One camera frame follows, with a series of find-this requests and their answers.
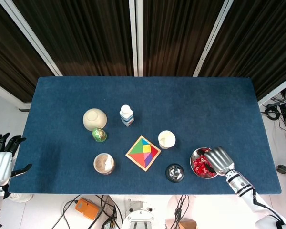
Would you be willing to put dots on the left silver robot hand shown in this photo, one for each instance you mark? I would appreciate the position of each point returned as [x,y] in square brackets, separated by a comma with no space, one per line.
[0,167]

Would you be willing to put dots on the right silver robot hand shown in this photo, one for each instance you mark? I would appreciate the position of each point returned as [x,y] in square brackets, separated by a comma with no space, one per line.
[220,159]

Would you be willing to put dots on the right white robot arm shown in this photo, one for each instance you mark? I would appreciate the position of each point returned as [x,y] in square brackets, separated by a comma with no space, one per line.
[240,183]

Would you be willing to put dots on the white paper cup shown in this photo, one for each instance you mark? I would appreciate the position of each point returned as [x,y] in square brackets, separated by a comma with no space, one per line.
[166,139]

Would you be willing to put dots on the patterned ceramic cup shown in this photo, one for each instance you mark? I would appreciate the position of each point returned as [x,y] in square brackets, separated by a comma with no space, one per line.
[104,163]

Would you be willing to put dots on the round steel plate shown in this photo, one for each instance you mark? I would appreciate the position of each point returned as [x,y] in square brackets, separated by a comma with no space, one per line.
[195,152]

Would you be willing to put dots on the white round object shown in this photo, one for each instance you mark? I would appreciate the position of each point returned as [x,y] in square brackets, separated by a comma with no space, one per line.
[21,197]

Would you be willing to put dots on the blue table cloth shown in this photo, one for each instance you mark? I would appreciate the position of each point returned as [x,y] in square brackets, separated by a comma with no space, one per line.
[205,107]

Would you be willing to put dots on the black partition foot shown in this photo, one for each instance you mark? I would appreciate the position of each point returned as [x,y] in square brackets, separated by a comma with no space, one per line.
[23,110]

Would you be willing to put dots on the wooden tangram tray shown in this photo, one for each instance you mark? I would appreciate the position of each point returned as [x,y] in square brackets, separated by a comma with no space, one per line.
[157,155]

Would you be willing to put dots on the black floor device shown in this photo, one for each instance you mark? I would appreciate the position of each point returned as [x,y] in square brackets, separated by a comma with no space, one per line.
[284,168]

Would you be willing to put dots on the red tangram triangle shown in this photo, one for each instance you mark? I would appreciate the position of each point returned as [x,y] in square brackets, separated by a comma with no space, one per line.
[154,151]

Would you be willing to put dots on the purple tangram parallelogram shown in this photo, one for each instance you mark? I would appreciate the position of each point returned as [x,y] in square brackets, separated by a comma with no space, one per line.
[149,160]

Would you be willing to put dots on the brown wooden object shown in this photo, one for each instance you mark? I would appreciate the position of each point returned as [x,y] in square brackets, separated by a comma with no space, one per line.
[187,225]

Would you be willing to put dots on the pink small tangram triangle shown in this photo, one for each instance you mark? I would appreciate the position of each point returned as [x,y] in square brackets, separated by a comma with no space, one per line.
[146,155]

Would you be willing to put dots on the yellow tangram square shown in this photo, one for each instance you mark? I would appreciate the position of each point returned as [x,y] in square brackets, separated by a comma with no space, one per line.
[146,148]

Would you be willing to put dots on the blue small tangram triangle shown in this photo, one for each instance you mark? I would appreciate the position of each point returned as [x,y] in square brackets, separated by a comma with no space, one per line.
[145,142]

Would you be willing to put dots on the orange large tangram triangle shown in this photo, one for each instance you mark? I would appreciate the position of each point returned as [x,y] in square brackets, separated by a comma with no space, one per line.
[140,158]

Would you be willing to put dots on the green large tangram triangle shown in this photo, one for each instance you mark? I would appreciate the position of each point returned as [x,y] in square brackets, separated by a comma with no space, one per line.
[138,149]

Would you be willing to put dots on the orange box device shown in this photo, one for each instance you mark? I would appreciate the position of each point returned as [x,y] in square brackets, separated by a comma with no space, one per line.
[87,208]

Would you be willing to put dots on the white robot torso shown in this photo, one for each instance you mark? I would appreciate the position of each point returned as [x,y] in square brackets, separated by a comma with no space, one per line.
[138,218]

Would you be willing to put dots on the white milk bottle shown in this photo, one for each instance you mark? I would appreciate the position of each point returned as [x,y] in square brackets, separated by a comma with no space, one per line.
[126,115]

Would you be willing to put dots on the green glass ball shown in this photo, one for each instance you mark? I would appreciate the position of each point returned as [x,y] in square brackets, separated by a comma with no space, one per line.
[99,135]

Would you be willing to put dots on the beige upturned bowl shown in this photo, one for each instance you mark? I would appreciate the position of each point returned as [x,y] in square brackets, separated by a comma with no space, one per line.
[94,119]

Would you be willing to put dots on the dark brown curtain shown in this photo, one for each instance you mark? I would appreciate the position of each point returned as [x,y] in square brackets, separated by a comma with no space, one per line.
[176,35]
[85,35]
[264,47]
[9,59]

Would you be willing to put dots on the white partition frame post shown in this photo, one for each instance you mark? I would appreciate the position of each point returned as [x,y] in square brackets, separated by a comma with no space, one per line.
[139,35]
[276,91]
[29,35]
[133,35]
[214,35]

